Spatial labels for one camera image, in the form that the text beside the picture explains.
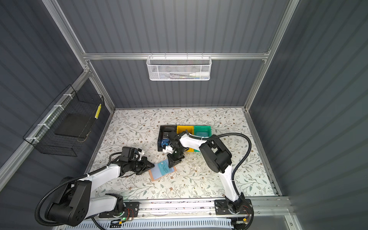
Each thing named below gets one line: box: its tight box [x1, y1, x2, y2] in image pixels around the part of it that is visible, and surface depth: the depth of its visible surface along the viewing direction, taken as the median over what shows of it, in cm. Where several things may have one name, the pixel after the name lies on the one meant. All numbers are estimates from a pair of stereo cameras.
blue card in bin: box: [161, 138, 171, 148], surface depth 101 cm
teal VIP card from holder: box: [157, 160, 171, 176], surface depth 88 cm
